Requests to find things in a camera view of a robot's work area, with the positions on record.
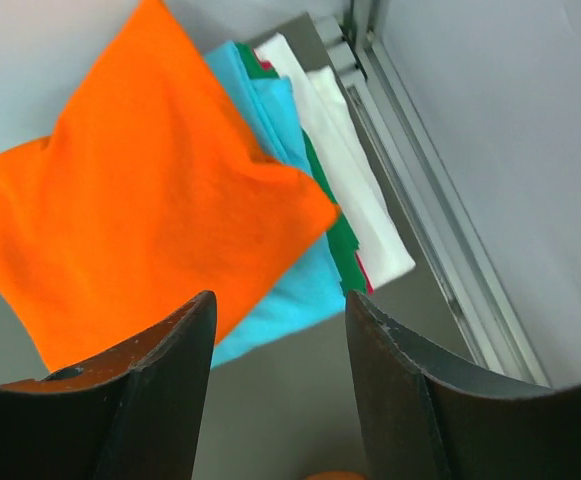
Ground folded green t shirt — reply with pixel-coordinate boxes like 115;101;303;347
236;43;372;294

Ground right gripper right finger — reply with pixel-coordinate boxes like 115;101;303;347
345;291;581;479

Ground orange t shirt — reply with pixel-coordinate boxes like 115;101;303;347
0;0;342;374

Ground folded red t shirt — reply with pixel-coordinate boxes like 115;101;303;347
257;58;375;296

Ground folded white t shirt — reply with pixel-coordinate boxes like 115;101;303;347
255;34;415;289

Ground right aluminium frame rail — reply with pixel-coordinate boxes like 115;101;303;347
317;1;550;386

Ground folded cyan t shirt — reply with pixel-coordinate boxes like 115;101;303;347
204;42;343;367

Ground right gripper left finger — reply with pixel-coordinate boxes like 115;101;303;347
0;291;217;479

